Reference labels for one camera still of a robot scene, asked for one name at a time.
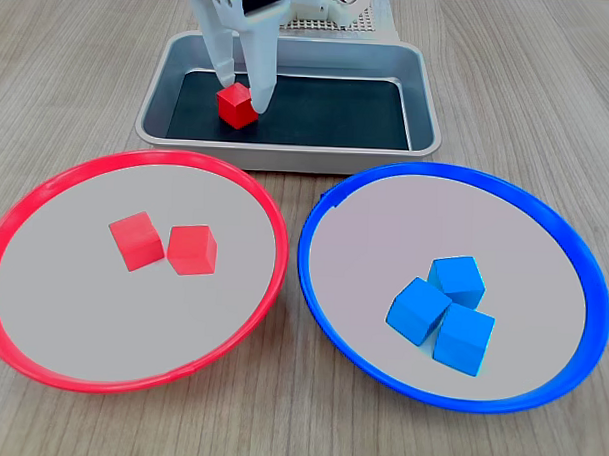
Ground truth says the red-rimmed white plate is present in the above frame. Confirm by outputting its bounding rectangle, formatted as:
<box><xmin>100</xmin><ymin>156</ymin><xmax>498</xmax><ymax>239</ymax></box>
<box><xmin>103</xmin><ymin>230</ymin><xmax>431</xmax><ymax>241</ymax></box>
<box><xmin>0</xmin><ymin>143</ymin><xmax>293</xmax><ymax>401</ymax></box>

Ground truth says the translucent masking tape piece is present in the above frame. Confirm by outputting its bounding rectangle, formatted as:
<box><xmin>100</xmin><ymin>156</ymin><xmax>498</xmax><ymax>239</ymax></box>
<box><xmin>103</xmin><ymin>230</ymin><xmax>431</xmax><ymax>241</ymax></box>
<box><xmin>373</xmin><ymin>0</ymin><xmax>405</xmax><ymax>43</ymax></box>

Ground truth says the black tray mat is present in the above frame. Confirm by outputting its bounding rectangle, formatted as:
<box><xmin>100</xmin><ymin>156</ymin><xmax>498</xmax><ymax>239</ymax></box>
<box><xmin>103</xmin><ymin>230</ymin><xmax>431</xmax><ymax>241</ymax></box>
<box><xmin>165</xmin><ymin>68</ymin><xmax>415</xmax><ymax>152</ymax></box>

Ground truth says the pale perforated base plate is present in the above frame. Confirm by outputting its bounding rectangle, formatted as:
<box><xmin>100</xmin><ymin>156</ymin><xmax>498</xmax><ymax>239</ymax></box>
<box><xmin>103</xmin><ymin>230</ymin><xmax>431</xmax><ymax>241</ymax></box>
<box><xmin>280</xmin><ymin>3</ymin><xmax>381</xmax><ymax>35</ymax></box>

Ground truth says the small blue cube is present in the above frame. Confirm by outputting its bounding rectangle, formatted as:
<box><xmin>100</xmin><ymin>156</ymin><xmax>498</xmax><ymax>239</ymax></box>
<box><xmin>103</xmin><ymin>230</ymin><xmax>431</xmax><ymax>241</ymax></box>
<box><xmin>431</xmin><ymin>302</ymin><xmax>497</xmax><ymax>379</ymax></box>
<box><xmin>426</xmin><ymin>254</ymin><xmax>488</xmax><ymax>311</ymax></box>
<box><xmin>383</xmin><ymin>275</ymin><xmax>454</xmax><ymax>348</ymax></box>

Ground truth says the blue-rimmed white plate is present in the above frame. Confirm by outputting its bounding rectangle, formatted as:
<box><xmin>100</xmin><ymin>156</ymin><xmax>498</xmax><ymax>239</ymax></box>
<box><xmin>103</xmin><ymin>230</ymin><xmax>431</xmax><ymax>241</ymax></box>
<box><xmin>291</xmin><ymin>157</ymin><xmax>609</xmax><ymax>419</ymax></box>

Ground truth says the small red cube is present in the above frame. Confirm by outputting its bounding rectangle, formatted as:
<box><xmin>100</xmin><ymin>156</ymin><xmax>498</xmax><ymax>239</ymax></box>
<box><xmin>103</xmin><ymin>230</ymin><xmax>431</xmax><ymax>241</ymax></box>
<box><xmin>106</xmin><ymin>209</ymin><xmax>167</xmax><ymax>274</ymax></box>
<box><xmin>165</xmin><ymin>223</ymin><xmax>220</xmax><ymax>278</ymax></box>
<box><xmin>214</xmin><ymin>81</ymin><xmax>261</xmax><ymax>131</ymax></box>

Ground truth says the steel tray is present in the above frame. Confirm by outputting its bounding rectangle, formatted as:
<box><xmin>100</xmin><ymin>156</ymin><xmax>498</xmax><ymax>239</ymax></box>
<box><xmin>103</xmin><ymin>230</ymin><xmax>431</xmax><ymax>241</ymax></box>
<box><xmin>133</xmin><ymin>28</ymin><xmax>446</xmax><ymax>179</ymax></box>

